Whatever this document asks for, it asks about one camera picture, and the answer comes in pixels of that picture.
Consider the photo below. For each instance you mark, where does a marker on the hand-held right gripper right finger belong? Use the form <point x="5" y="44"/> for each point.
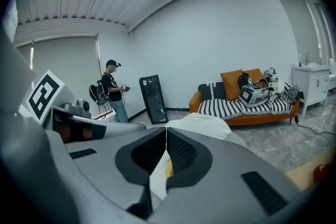
<point x="231" y="165"/>

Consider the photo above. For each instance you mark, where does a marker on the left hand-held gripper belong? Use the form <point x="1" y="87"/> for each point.
<point x="46" y="94"/>

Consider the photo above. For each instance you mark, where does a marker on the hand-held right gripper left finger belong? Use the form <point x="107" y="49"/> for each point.
<point x="99" y="165"/>

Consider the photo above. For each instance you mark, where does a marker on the orange square cushion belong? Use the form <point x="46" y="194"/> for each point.
<point x="253" y="74"/>
<point x="231" y="84"/>

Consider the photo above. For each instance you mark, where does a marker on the person's left hand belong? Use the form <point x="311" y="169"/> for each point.
<point x="80" y="132"/>

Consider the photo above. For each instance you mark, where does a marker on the black glass-door cabinet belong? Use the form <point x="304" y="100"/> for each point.
<point x="155" y="99"/>

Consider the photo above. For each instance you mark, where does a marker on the white egg-shaped beanbag chair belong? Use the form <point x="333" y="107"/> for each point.
<point x="199" y="126"/>

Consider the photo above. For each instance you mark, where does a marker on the black white striped blanket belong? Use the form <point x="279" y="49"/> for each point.
<point x="231" y="107"/>

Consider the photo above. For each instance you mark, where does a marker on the light wooden coffee table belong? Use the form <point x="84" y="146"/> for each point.
<point x="302" y="173"/>

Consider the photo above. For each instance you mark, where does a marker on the orange sofa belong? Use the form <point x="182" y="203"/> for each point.
<point x="195" y="102"/>

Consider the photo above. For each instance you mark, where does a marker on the grey spare gripper device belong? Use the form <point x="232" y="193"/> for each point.
<point x="252" y="95"/>

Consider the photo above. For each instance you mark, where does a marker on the white fabric bag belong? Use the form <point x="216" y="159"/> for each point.
<point x="277" y="87"/>

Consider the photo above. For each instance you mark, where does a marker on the red hardcover book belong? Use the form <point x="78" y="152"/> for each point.
<point x="321" y="173"/>

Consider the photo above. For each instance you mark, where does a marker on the grey knitted throw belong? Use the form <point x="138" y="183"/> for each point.
<point x="292" y="93"/>

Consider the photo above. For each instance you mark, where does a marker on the grey white crumpled cloth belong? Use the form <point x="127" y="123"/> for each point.
<point x="270" y="73"/>

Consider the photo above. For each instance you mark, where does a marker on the white vanity cabinet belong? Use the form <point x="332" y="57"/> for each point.
<point x="311" y="86"/>

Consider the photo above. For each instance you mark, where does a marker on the white low cabinet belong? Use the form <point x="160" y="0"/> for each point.
<point x="331" y="86"/>

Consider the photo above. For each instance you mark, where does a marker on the chrome faucet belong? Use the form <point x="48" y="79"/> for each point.
<point x="308" y="59"/>

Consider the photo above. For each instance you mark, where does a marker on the grey roller blind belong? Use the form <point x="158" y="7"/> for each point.
<point x="296" y="29"/>

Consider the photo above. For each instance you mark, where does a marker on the small grey mounted camera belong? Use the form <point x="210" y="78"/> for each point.
<point x="83" y="107"/>

